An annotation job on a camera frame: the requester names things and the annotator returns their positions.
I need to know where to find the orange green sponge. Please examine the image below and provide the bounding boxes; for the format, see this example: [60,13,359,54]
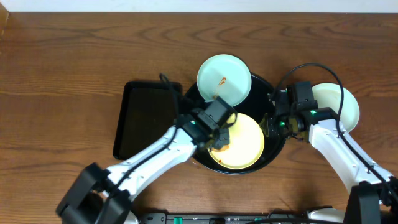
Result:
[210,145,229,152]

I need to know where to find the yellow plate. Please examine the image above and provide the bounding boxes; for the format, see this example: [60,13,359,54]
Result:
[208,113,265,170]

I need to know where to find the light blue plate front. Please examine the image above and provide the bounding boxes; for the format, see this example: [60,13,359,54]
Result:
[312,83,360,132]

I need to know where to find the light blue plate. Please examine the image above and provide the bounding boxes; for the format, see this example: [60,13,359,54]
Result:
[312,83,360,132]
[197,54,252,106]

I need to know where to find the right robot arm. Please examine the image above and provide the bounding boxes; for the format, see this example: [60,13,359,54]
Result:
[265,88,397,223]

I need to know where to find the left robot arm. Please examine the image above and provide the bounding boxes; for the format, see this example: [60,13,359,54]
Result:
[55,108,236,223]

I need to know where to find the black rectangular tray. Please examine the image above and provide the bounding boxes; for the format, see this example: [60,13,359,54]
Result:
[113,80,176,160]

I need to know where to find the light blue plate back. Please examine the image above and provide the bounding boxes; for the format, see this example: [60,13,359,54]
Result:
[197,54,252,106]

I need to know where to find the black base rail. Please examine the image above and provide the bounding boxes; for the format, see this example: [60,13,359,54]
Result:
[138,212,304,224]

